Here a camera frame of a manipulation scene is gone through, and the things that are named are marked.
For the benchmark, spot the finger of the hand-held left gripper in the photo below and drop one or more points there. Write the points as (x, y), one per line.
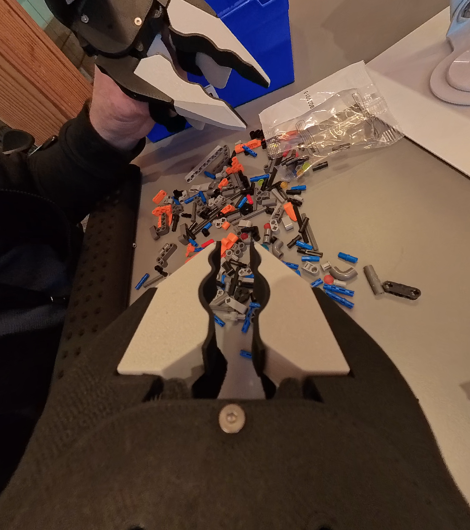
(168, 87)
(202, 20)

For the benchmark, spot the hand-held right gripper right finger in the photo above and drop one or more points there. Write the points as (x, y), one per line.
(301, 331)

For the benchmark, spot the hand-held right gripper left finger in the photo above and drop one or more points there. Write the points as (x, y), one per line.
(164, 331)

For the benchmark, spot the blue plastic bin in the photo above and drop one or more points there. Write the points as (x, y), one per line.
(260, 41)

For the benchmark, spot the pile of brick parts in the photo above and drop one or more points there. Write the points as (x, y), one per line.
(251, 207)

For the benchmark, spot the small bag of brick parts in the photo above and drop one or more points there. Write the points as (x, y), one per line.
(322, 111)

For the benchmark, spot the grey desk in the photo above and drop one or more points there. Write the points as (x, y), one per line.
(405, 232)

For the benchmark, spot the person's left hand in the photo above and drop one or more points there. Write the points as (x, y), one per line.
(115, 120)

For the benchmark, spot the long light grey holed beam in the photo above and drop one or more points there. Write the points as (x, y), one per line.
(206, 163)

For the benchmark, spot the black studded mat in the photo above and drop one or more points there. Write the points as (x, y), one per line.
(98, 269)

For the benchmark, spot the wooden pillar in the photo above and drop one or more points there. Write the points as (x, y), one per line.
(19, 62)

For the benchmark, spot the black brick connector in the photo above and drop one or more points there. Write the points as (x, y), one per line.
(400, 288)

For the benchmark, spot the black chair armrest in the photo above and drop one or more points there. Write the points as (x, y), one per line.
(17, 140)

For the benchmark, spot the white book stand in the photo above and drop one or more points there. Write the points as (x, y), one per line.
(446, 116)

